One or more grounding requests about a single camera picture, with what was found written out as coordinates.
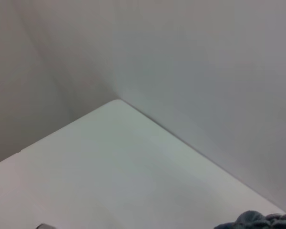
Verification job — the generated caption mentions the blue denim shorts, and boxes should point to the blue denim shorts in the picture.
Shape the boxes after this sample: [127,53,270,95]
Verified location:
[214,210,286,229]

